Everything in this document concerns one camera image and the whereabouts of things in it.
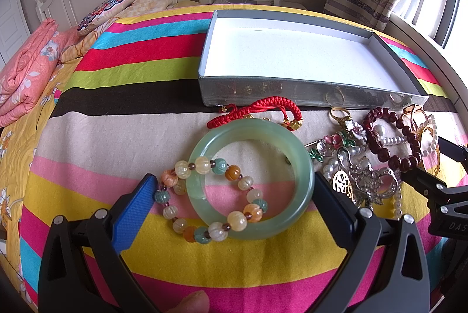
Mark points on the beige patterned pillow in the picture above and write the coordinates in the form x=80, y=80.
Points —
x=137, y=8

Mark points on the yellow floral bed sheet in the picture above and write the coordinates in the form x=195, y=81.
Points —
x=18, y=159

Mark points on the white wardrobe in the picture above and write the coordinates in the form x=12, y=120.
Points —
x=13, y=29

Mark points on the grey shallow cardboard box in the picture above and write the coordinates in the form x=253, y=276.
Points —
x=253, y=54

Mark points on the gold flower bangle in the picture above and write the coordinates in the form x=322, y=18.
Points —
x=416, y=115

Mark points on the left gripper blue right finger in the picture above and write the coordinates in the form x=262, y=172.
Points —
x=336, y=211

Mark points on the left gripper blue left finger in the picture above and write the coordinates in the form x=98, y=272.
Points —
x=130, y=211

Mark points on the silver rhinestone brooch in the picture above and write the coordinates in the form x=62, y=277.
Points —
x=361, y=183

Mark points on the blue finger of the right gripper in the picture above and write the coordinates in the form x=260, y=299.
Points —
x=429, y=186
x=454, y=151

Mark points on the left hand thumb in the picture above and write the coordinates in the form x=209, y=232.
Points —
x=197, y=302

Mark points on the enamel flower brooch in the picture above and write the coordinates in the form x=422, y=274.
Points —
x=351, y=137

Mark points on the pink folded quilt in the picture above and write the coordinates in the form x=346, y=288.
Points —
x=25, y=76

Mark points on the striped multicolour bedspread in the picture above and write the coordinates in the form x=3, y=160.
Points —
x=132, y=107

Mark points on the embroidered decorative pillow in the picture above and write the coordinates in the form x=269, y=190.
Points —
x=99, y=15

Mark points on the white nightstand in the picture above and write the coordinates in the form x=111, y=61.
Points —
x=286, y=4

